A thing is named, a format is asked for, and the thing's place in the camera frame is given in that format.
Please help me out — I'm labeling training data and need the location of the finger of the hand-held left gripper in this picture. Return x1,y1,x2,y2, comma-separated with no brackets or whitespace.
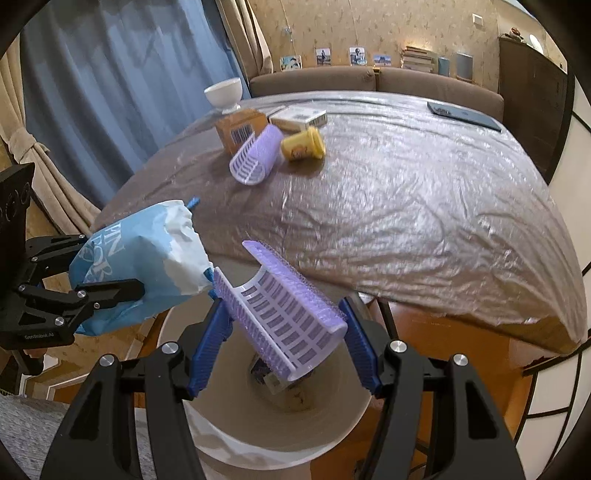
25,234,88,282
16,278,146,333

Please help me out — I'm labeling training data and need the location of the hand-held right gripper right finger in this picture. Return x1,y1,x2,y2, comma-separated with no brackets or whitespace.
339,298,527,480

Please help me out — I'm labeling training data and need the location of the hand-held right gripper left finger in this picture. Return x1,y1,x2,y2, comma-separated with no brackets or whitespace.
44,295,232,480

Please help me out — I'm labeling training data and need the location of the light blue paper bag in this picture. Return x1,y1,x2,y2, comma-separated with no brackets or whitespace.
68,198,215,337

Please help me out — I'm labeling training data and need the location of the purple hair roller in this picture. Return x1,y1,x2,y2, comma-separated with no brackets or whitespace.
215,239,348,381
229,126,283,186

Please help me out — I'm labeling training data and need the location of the beige round bin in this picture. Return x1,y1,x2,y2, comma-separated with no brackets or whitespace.
157,286,372,480

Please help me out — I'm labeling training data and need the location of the beige curtain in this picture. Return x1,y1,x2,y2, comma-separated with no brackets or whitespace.
217,0,273,81
0,41,100,236

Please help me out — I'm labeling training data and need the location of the small dark packet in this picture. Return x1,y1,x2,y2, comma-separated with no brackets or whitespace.
249,357,289,393

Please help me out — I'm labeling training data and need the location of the blue curtain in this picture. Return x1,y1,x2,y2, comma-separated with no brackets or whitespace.
21,0,250,208

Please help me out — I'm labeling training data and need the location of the clear plastic table cover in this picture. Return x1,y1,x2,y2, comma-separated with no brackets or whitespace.
92,90,588,356

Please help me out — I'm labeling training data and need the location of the grey rug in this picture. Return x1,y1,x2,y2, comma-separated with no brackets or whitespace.
0,392,75,480

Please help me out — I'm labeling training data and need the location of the brown cardboard box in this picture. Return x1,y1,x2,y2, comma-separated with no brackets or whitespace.
215,110,269,157

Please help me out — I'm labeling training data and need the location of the yellow plastic container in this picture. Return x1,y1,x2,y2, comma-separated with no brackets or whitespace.
281,127,326,162

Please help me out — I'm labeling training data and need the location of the white sliding door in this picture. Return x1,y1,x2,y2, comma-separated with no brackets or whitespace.
526,69,591,416

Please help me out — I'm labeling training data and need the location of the white footed bowl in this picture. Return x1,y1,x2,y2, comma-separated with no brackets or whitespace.
204,78,243,114

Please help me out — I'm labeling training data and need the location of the white medicine box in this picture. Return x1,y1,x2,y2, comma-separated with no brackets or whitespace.
270,106,328,130

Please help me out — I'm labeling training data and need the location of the dark tablet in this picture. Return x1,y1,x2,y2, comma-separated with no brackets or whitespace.
427,102,502,133

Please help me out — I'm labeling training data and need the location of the brown sofa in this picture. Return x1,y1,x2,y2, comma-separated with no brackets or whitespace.
249,65,504,123

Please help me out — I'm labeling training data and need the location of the stack of books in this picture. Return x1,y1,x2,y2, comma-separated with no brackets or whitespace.
401,45,437,72

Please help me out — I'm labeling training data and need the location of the dark wooden dresser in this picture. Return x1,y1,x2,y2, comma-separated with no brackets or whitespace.
499,36,571,181

